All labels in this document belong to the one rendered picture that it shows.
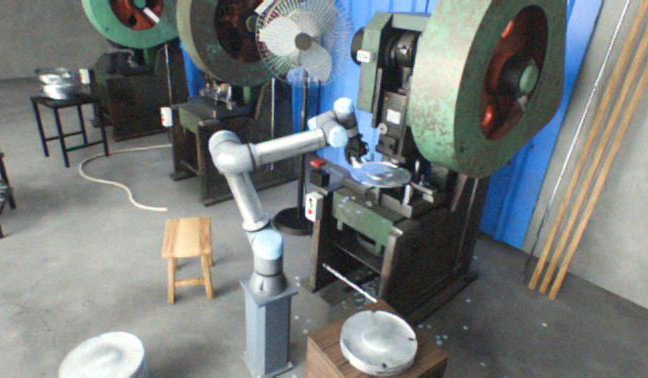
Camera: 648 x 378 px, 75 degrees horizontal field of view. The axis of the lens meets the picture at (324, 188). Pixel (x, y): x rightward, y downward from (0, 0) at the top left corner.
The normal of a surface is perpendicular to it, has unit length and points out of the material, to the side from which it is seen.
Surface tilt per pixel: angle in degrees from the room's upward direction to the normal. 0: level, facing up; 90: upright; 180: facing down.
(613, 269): 90
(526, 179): 90
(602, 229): 90
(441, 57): 80
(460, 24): 65
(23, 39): 90
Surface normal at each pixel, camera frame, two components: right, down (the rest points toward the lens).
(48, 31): 0.68, 0.37
